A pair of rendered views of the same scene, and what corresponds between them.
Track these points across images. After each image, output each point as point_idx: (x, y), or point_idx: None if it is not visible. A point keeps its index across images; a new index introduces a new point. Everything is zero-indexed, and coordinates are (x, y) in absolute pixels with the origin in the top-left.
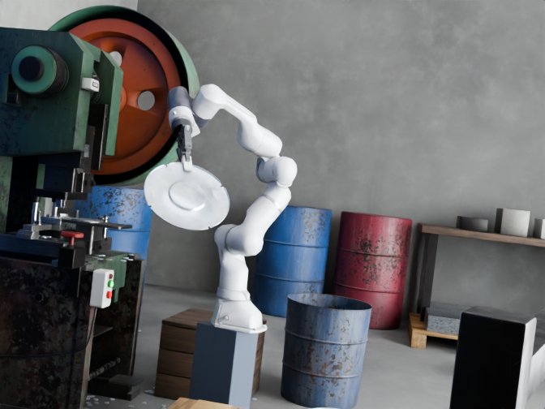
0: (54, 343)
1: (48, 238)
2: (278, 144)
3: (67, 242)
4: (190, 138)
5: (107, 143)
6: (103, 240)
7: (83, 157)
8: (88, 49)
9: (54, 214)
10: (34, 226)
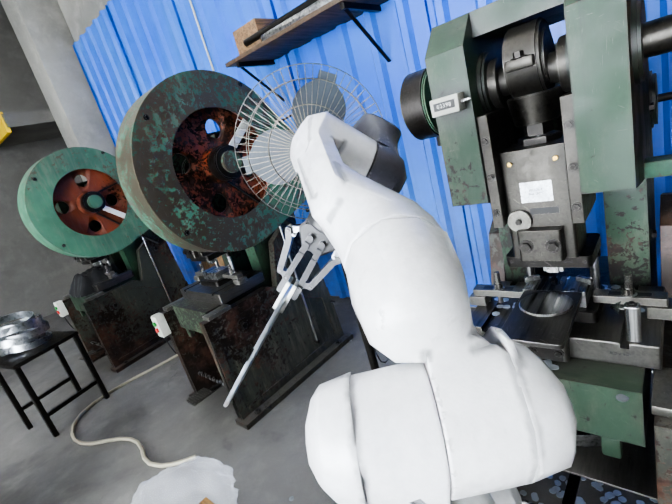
0: None
1: (504, 308)
2: (361, 319)
3: (477, 325)
4: (282, 251)
5: (583, 171)
6: (608, 345)
7: (496, 210)
8: (509, 7)
9: (590, 273)
10: (476, 290)
